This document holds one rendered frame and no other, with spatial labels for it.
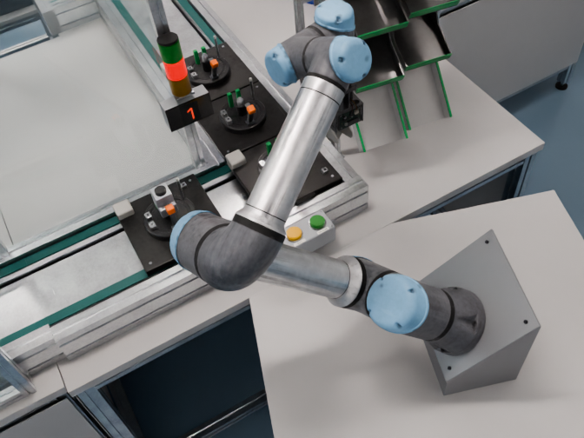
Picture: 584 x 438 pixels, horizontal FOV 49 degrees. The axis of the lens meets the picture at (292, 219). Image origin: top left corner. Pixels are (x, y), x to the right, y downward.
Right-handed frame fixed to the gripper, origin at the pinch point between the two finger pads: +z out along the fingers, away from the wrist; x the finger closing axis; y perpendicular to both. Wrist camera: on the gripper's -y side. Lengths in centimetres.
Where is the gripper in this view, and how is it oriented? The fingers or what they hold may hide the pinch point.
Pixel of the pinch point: (333, 136)
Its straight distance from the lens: 151.4
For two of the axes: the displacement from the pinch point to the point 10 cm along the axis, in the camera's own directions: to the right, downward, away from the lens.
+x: 8.7, -4.3, 2.5
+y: 4.9, 6.7, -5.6
